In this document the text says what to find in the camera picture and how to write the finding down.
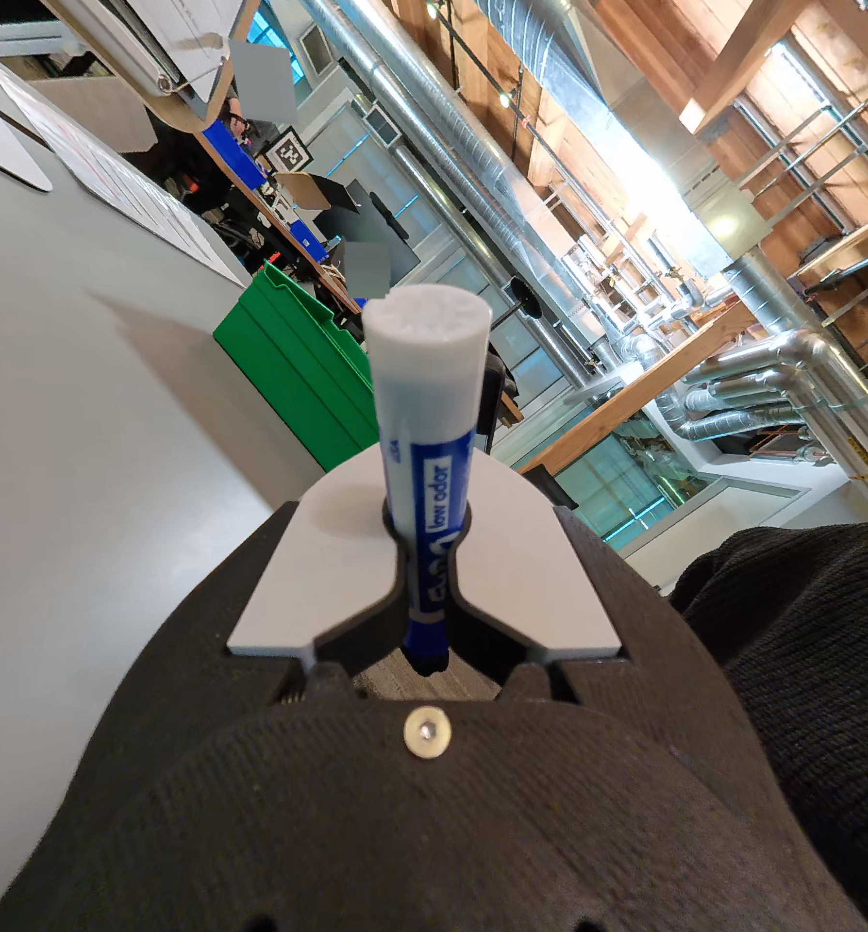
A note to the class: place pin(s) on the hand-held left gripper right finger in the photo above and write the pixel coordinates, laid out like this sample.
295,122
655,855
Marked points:
543,575

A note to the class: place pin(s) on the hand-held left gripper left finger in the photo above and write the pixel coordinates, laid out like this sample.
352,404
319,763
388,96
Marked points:
317,575

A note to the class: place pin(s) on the green plastic bin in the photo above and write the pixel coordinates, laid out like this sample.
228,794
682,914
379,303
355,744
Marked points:
295,378

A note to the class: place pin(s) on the blue dry erase marker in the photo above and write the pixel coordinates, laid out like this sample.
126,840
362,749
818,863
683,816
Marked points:
427,378

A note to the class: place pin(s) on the grey desk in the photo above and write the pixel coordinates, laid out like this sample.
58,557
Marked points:
77,437

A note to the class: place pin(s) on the black tablet screen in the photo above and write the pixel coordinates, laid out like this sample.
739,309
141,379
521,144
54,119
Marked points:
494,400

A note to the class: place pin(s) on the wooden ceiling beam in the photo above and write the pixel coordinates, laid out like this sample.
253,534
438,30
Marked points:
645,386

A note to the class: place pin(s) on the person's black sweater torso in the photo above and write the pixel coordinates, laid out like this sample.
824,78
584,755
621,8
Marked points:
805,692

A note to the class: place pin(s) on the framed marker tag sign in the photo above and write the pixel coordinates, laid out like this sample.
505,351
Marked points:
288,151

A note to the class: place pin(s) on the blue plastic bin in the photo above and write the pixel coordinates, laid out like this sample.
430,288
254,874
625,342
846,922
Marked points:
234,156

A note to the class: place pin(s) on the laminated paper sheet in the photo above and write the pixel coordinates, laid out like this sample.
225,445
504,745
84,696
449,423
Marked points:
128,189

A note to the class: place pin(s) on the wooden divider panel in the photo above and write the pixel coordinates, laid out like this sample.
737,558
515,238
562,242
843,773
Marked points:
208,109

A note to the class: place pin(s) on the long silver ventilation duct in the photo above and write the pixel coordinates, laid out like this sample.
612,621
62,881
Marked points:
470,160

